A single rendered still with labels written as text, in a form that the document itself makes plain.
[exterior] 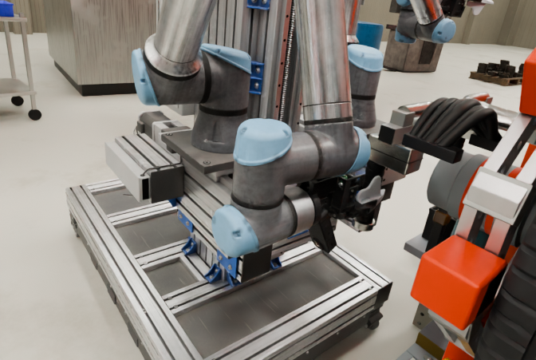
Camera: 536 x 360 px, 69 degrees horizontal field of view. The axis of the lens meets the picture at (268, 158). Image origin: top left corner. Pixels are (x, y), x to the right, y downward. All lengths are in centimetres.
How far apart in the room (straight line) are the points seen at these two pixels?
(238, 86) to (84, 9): 355
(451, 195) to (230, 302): 84
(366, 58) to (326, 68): 63
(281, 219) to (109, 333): 114
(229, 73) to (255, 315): 81
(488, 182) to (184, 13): 53
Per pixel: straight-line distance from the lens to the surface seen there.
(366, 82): 122
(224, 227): 55
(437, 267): 54
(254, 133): 50
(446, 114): 68
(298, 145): 54
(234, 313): 136
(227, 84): 87
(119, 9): 444
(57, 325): 170
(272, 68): 108
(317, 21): 59
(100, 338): 162
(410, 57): 850
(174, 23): 73
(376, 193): 75
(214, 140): 91
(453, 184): 83
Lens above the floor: 117
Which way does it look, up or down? 23 degrees down
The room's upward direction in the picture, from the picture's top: 6 degrees clockwise
